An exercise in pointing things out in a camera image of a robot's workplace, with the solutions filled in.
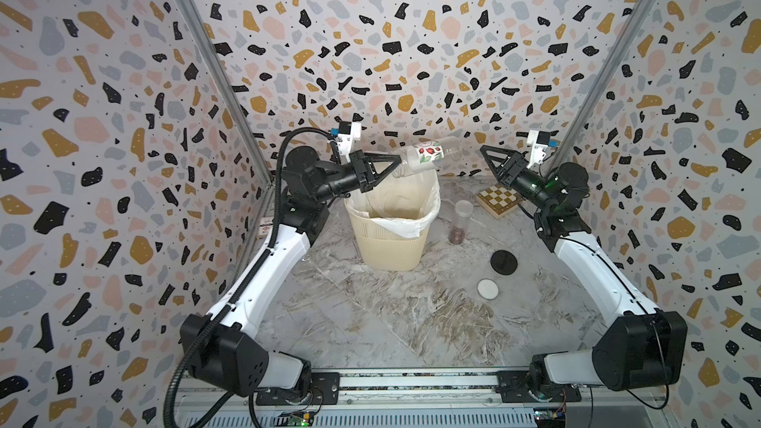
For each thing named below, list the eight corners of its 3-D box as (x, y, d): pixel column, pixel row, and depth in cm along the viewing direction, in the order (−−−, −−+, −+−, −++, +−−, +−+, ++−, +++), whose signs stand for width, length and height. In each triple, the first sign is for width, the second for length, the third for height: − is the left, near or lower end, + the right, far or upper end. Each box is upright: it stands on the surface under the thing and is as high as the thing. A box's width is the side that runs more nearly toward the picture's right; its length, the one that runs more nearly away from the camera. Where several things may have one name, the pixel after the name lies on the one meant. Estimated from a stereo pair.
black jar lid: (493, 275, 97) (494, 272, 95) (488, 253, 103) (489, 250, 101) (518, 275, 97) (520, 272, 96) (512, 253, 103) (514, 250, 101)
